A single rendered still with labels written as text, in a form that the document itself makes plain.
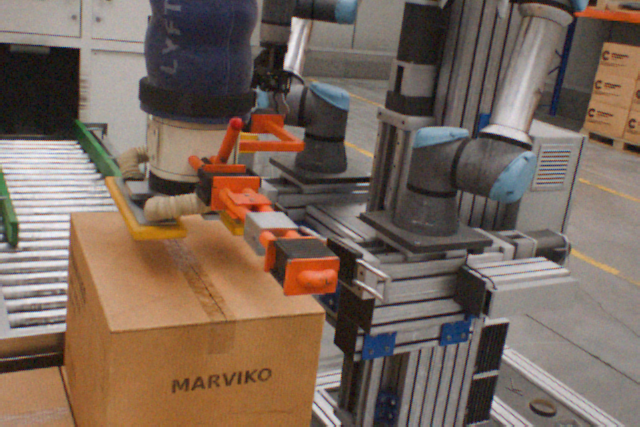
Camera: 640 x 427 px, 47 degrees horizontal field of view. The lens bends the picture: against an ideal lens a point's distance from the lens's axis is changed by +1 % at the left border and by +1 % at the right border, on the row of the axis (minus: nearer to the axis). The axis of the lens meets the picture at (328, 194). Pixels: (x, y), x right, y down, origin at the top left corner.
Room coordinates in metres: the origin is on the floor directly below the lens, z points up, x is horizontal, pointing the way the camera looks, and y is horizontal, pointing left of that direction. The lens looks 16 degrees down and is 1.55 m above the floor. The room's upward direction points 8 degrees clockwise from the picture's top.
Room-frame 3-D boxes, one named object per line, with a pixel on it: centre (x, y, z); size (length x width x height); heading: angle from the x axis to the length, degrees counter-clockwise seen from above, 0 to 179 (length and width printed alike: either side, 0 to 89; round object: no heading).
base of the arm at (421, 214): (1.60, -0.23, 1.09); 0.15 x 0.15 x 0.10
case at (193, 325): (1.45, 0.29, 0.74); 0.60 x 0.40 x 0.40; 27
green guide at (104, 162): (3.23, 0.99, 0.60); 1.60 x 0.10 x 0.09; 30
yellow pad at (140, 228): (1.42, 0.37, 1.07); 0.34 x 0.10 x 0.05; 27
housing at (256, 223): (1.04, 0.08, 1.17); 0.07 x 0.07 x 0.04; 27
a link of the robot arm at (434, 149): (1.60, -0.24, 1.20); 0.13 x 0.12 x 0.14; 58
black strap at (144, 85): (1.46, 0.29, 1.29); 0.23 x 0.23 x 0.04
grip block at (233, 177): (1.23, 0.18, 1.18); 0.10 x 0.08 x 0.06; 117
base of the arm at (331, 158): (2.02, 0.03, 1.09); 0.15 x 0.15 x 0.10
